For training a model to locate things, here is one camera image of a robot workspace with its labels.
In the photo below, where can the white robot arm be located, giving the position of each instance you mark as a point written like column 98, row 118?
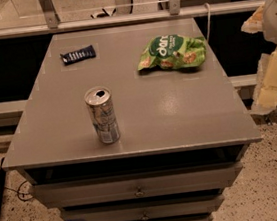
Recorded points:
column 264, row 21

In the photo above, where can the green rice chip bag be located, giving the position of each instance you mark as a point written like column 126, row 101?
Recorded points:
column 173, row 52

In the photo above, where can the grey drawer cabinet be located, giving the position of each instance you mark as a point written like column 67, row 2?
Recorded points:
column 168, row 120

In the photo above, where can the silver drink can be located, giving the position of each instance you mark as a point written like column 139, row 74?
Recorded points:
column 99, row 103

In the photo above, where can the dark blue snack bar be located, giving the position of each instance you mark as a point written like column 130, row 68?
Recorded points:
column 78, row 55

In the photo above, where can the top grey drawer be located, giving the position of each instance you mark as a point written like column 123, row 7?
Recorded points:
column 83, row 192

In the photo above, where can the middle grey drawer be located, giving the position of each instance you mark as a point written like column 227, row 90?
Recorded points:
column 147, row 210

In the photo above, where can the metal railing frame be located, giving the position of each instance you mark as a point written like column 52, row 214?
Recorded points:
column 22, row 18

